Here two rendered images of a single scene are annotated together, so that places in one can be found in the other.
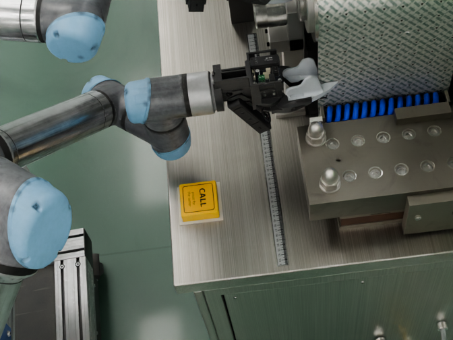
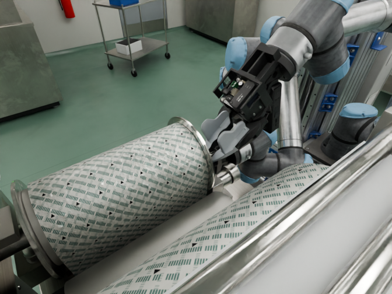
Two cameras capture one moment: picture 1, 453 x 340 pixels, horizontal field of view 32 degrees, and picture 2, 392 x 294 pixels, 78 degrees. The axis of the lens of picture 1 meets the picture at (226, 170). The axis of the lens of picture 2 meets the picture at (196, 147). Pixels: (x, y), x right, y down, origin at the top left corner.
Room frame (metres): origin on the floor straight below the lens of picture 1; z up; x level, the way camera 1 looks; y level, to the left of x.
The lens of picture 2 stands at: (1.13, -0.39, 1.55)
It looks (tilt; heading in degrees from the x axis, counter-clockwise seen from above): 41 degrees down; 139
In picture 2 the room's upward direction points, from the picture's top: straight up
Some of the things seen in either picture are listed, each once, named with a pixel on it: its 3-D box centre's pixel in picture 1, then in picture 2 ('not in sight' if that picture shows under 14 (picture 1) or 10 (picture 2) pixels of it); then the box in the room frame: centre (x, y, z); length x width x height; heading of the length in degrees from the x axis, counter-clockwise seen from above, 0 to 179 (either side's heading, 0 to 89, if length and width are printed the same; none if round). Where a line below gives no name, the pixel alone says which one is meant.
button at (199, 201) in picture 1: (199, 200); not in sight; (0.74, 0.06, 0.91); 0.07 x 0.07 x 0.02; 86
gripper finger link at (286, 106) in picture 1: (286, 98); not in sight; (0.80, -0.12, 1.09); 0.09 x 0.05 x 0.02; 84
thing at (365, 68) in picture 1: (386, 68); not in sight; (0.81, -0.30, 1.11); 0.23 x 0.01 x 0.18; 86
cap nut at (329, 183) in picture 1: (329, 177); not in sight; (0.65, -0.17, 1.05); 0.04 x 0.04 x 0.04
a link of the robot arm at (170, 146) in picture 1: (160, 127); (255, 164); (0.85, 0.10, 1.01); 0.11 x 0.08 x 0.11; 47
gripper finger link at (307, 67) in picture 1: (309, 69); not in sight; (0.84, -0.17, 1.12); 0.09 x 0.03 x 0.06; 87
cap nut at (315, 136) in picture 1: (315, 131); not in sight; (0.75, -0.17, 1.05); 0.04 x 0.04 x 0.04
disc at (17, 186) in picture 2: not in sight; (39, 228); (0.86, -0.44, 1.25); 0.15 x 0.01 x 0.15; 176
